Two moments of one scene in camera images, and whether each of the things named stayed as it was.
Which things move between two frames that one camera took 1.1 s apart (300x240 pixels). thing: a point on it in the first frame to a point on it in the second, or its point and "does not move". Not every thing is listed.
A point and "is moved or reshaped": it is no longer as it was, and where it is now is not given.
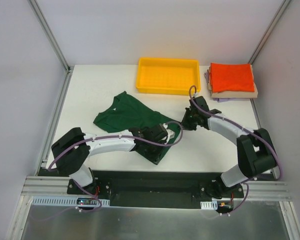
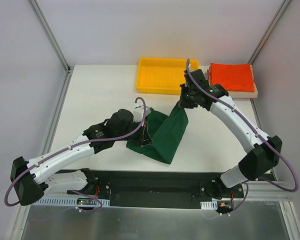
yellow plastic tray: (167, 76) does not move
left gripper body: (151, 155) to (142, 133)
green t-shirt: (128, 112) is moved or reshaped
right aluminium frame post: (270, 31) does not move
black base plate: (158, 189) does not move
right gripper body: (189, 122) to (186, 100)
